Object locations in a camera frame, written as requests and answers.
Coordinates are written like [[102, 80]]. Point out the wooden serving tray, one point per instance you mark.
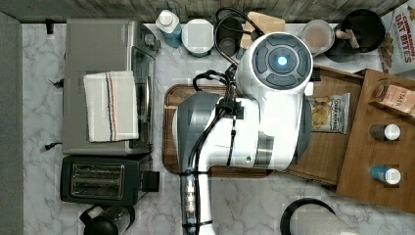
[[174, 128]]

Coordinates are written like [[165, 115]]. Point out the black toaster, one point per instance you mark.
[[108, 180]]

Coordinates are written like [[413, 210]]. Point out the blue spice shaker white cap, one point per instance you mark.
[[385, 174]]

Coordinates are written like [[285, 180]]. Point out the clear plastic lidded container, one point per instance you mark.
[[318, 36]]

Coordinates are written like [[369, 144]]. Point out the white lidded round container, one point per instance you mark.
[[197, 37]]

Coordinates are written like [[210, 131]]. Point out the silver toaster oven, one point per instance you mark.
[[101, 45]]

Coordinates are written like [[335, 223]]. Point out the paper towel roll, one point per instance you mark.
[[308, 216]]

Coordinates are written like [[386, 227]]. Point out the stash tea packets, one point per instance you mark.
[[394, 97]]

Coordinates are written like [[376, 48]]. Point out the black utensil holder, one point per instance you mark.
[[369, 30]]

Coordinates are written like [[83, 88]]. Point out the dark metal cup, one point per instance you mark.
[[228, 36]]

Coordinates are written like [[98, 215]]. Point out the grey spice shaker white cap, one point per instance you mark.
[[385, 132]]

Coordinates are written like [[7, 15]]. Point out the cinnamon oat bites box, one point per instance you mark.
[[397, 50]]

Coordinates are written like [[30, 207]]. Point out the black electric kettle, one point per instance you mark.
[[106, 220]]

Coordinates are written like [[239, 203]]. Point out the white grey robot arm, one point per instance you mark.
[[263, 120]]

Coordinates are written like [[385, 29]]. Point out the wooden spatula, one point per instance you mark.
[[348, 36]]

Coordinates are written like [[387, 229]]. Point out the white striped dish towel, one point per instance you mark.
[[111, 106]]

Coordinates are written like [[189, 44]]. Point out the chips bag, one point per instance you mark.
[[330, 113]]

